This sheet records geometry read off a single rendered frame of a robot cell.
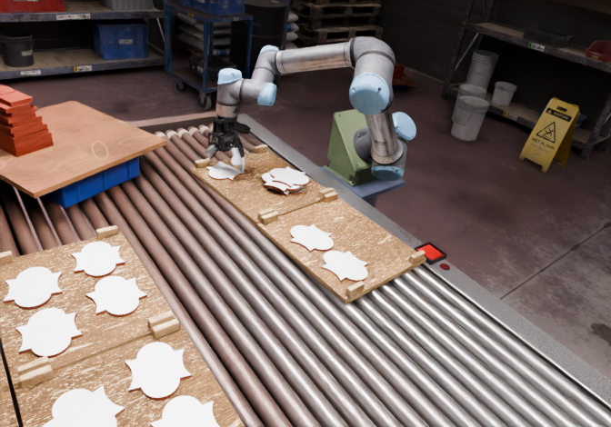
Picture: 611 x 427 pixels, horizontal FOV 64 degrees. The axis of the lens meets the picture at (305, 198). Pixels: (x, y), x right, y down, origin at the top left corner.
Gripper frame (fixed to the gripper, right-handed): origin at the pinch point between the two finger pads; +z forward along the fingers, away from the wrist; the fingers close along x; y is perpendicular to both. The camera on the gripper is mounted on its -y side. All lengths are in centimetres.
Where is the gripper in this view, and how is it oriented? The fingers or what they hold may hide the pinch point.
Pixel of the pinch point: (227, 165)
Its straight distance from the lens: 182.3
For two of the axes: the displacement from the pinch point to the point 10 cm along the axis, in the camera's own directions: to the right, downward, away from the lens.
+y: -5.2, 3.4, -7.8
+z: -1.4, 8.7, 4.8
